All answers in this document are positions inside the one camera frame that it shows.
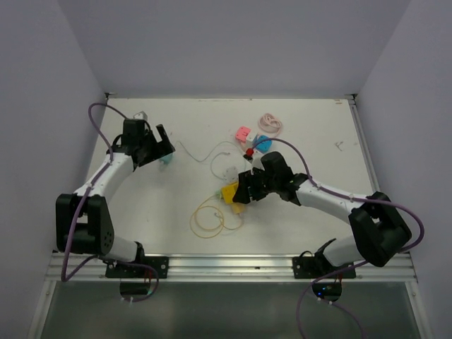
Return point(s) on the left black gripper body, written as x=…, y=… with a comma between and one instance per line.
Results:
x=148, y=143

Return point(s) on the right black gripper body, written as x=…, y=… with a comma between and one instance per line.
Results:
x=264, y=185

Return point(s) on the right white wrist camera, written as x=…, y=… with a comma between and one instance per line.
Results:
x=253, y=156

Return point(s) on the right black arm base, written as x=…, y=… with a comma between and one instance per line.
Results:
x=311, y=266

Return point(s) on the blue socket cube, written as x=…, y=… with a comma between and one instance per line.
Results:
x=262, y=144

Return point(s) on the pink socket cube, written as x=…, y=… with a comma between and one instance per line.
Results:
x=242, y=134

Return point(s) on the yellow plug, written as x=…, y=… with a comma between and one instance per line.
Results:
x=238, y=209

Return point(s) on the aluminium front rail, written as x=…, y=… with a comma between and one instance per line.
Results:
x=228, y=268

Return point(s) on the white adapter plug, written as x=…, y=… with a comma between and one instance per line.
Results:
x=230, y=175

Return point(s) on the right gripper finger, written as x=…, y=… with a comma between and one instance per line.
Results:
x=246, y=178
x=244, y=194

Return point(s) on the white adapter between cubes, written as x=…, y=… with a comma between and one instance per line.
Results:
x=251, y=137

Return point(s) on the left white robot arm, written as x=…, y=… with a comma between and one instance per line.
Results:
x=83, y=221

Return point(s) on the teal charger plug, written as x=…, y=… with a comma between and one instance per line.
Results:
x=165, y=161

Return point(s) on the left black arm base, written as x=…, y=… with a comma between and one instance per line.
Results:
x=143, y=266

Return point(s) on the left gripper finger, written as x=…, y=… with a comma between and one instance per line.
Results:
x=162, y=133
x=165, y=148

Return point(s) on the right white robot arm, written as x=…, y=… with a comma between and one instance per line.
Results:
x=378, y=229

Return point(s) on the yellow socket cube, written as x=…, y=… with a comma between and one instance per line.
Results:
x=228, y=192

